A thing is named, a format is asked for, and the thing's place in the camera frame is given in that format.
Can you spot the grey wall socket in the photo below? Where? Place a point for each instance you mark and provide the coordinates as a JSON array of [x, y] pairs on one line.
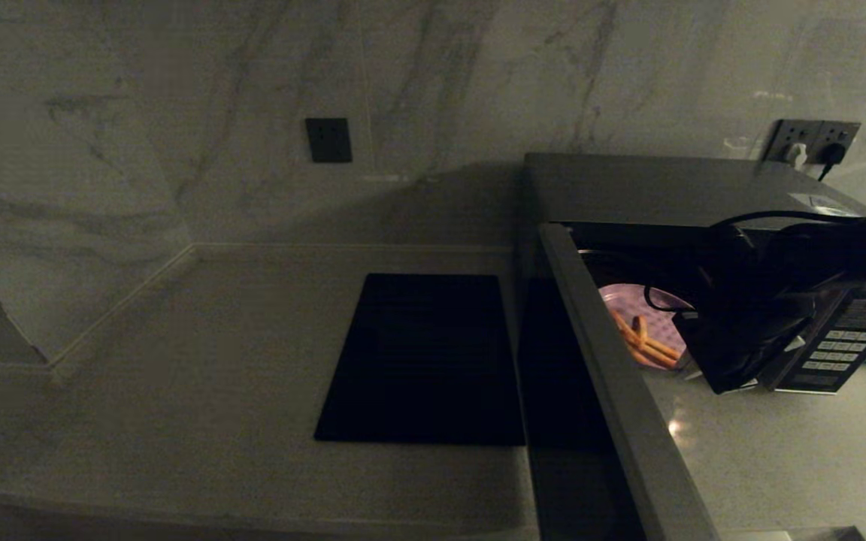
[[841, 131], [790, 131]]

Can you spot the white power plug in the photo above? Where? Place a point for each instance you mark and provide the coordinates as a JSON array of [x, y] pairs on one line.
[[797, 155]]

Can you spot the black induction cooktop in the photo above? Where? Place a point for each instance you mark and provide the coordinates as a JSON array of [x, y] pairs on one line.
[[422, 361]]

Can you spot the long biscuit stick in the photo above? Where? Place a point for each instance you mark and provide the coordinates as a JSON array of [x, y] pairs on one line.
[[628, 334], [640, 327], [662, 351]]

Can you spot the silver black microwave oven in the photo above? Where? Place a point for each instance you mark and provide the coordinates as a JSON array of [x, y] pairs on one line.
[[628, 188]]

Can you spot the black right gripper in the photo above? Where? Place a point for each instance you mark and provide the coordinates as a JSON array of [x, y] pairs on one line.
[[741, 346]]

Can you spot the black power plug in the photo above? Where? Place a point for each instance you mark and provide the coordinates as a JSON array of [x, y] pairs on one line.
[[833, 153]]

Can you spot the dark glass microwave door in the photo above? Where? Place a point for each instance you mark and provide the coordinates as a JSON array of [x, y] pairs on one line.
[[621, 376]]

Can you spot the purple plate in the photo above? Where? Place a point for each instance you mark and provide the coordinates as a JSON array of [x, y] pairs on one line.
[[662, 327]]

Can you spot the dark single wall socket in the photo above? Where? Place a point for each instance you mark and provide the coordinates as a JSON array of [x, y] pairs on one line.
[[328, 140]]

